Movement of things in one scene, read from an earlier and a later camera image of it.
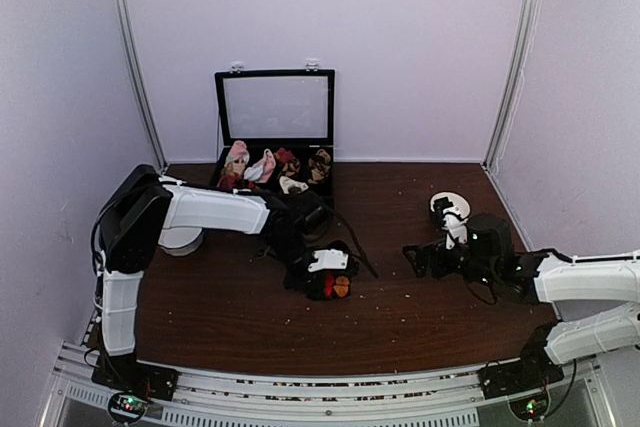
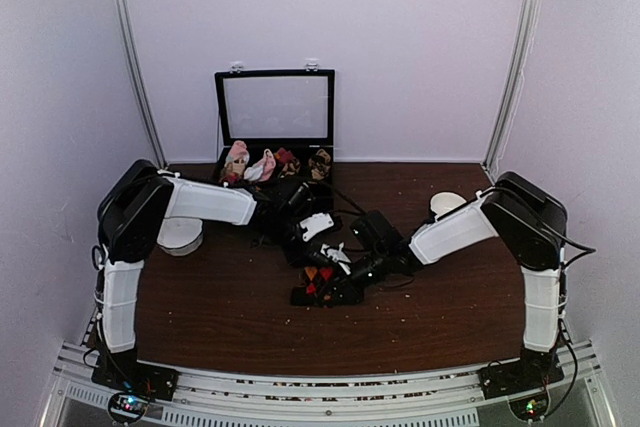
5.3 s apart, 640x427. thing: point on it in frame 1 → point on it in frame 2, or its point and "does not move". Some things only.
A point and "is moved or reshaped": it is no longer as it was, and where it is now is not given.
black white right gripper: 422,252 → 348,294
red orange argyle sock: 335,286 is moved or reshaped
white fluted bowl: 180,241 does not move
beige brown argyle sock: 319,165 does not move
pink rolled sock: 238,158 does not move
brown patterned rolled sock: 291,167 does not move
